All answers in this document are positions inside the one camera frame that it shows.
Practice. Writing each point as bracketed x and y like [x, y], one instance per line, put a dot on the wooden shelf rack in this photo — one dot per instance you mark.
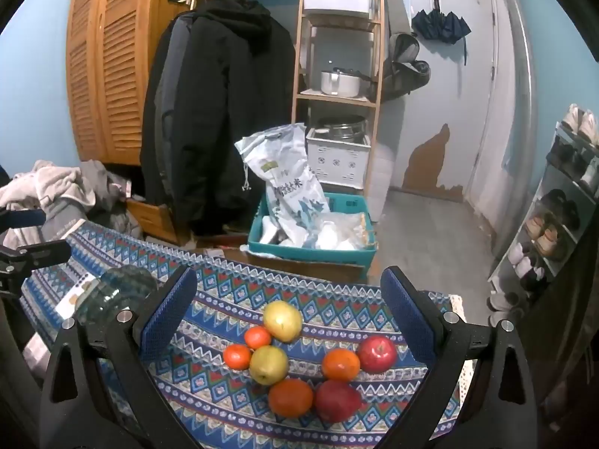
[327, 97]

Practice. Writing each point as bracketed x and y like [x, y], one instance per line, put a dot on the wooden louvered wardrobe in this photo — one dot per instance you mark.
[107, 56]

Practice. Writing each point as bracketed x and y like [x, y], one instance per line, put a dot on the grey clothes pile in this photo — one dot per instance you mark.
[103, 187]

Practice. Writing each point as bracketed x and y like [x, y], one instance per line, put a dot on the white pot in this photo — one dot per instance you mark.
[339, 83]

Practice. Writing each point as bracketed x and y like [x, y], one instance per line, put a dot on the red apple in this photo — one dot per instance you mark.
[338, 401]
[377, 353]

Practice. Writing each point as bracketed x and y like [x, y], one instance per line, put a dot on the cardboard box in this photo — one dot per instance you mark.
[290, 269]
[154, 220]

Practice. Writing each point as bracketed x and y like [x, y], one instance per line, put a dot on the patterned blue tablecloth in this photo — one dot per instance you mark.
[224, 299]

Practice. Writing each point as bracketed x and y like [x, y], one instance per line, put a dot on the metal pipe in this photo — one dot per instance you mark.
[519, 56]

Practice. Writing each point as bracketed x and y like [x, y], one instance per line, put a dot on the grey printed hoodie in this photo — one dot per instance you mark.
[65, 224]

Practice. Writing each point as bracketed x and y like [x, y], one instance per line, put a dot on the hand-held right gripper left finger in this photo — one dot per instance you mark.
[171, 308]

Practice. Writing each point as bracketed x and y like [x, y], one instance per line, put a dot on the orange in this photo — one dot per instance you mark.
[290, 397]
[341, 364]

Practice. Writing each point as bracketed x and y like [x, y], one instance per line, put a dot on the small tangerine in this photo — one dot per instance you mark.
[237, 356]
[258, 336]

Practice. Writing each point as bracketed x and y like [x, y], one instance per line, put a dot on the steel pot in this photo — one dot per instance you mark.
[341, 128]

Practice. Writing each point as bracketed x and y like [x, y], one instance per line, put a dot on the dark glass plate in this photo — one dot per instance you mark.
[117, 285]

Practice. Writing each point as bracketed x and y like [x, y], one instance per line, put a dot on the shoe rack with shoes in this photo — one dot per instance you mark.
[547, 238]

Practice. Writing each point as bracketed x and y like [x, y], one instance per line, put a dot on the white rice bag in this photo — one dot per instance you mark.
[290, 182]

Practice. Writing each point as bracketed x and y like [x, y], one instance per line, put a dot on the yellow-green lemon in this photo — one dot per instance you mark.
[283, 320]

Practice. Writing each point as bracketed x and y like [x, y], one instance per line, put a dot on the white fleece garment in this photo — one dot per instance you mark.
[42, 180]

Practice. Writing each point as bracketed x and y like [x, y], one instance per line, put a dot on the yellow-green apple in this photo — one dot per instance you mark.
[269, 365]

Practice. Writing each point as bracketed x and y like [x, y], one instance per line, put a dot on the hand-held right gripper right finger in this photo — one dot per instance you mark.
[407, 318]

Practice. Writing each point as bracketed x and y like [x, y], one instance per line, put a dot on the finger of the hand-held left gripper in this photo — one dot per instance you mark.
[23, 219]
[42, 253]

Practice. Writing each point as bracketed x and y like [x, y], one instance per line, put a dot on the dark blue umbrella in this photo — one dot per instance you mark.
[440, 23]

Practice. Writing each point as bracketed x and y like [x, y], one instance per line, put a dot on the white paper card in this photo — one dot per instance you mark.
[75, 301]

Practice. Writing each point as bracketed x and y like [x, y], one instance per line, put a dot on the black jacket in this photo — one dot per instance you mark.
[220, 103]

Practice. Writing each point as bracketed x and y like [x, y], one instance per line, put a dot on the clear plastic bag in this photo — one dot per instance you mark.
[337, 231]

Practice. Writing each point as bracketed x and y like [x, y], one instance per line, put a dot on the white door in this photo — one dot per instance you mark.
[449, 103]

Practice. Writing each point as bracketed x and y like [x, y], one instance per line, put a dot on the dark grey jacket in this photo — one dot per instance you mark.
[164, 103]

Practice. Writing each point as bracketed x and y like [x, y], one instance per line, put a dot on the dark furniture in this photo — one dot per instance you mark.
[571, 318]

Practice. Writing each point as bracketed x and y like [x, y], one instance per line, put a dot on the teal plastic crate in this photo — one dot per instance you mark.
[309, 255]

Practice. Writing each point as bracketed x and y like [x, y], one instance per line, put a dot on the white plastic basket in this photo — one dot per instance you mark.
[337, 161]

